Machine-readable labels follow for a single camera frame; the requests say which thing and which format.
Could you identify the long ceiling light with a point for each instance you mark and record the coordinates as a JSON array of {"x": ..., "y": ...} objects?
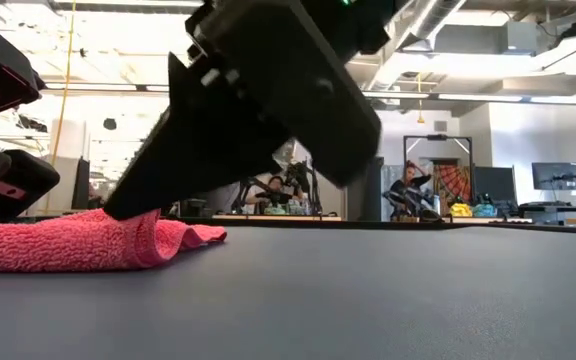
[
  {"x": 98, "y": 86},
  {"x": 478, "y": 97}
]

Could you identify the orange patterned wall hanging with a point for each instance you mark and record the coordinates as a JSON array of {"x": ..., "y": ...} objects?
[{"x": 453, "y": 182}]

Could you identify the black table frame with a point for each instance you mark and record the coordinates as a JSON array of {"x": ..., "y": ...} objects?
[{"x": 418, "y": 226}]

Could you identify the yellow cloth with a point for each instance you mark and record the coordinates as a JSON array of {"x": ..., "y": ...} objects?
[{"x": 461, "y": 210}]

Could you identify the black ceiling dome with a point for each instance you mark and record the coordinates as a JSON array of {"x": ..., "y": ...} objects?
[{"x": 110, "y": 124}]

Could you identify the dark wide monitor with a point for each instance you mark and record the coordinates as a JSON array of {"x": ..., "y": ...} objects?
[{"x": 495, "y": 182}]

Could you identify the black tall panel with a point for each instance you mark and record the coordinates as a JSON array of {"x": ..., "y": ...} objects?
[{"x": 81, "y": 182}]

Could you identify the small dark monitor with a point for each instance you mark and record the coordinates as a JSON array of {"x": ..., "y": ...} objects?
[{"x": 554, "y": 175}]

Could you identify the person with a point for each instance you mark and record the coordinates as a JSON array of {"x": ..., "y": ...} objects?
[
  {"x": 275, "y": 186},
  {"x": 410, "y": 186}
]

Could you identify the teal cloth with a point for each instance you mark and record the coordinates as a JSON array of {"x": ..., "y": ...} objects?
[{"x": 485, "y": 210}]

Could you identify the black metal frame stand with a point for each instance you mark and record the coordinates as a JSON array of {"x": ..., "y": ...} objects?
[{"x": 437, "y": 137}]

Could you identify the pink fluffy towel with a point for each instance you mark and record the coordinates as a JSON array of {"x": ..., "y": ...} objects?
[{"x": 68, "y": 245}]

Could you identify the background black robot arm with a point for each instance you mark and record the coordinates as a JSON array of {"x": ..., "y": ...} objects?
[
  {"x": 248, "y": 192},
  {"x": 300, "y": 175}
]

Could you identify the dark door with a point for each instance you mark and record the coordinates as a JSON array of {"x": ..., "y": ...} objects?
[{"x": 374, "y": 200}]

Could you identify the silver ventilation duct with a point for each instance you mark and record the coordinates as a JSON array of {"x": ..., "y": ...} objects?
[{"x": 435, "y": 20}]

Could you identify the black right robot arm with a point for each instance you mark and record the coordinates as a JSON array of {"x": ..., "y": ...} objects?
[{"x": 368, "y": 22}]

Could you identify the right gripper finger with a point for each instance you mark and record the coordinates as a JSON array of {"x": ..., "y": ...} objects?
[{"x": 193, "y": 145}]

